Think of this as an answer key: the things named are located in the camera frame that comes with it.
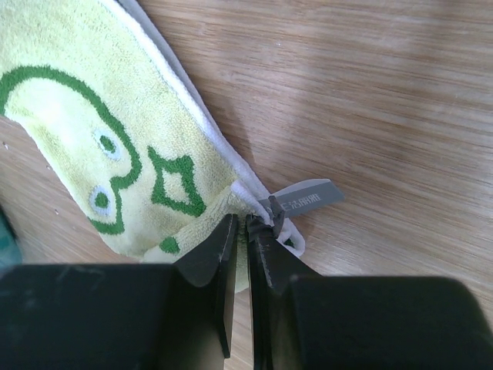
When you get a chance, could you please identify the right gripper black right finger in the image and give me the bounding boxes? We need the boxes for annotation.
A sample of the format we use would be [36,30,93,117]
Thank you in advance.
[246,212,492,369]

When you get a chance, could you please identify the green frog pattern towel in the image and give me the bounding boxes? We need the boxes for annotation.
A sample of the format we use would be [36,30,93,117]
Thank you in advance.
[0,0,346,293]

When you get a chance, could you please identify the clear blue plastic bin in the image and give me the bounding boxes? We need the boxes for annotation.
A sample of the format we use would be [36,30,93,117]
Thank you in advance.
[0,209,22,272]

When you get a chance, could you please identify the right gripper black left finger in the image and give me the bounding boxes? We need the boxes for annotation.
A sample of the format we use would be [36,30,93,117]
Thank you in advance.
[1,214,238,369]

